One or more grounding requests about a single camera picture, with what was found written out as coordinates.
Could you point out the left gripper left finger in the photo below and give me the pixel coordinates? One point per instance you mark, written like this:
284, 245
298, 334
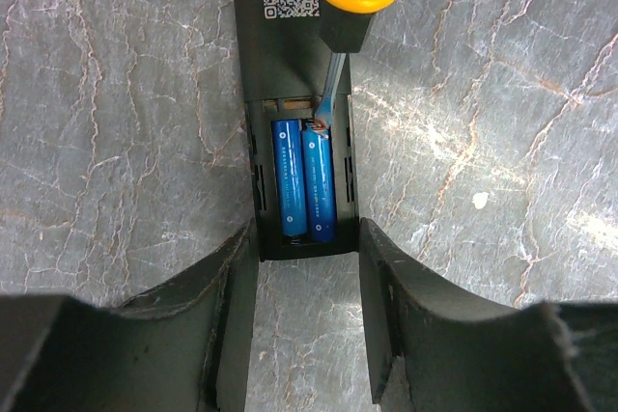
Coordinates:
183, 345

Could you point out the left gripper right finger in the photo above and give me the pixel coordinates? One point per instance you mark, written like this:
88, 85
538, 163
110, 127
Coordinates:
434, 346

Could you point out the blue battery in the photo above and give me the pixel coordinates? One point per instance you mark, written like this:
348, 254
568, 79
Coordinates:
319, 185
290, 178

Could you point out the black remote control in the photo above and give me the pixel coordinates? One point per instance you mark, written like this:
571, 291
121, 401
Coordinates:
283, 64

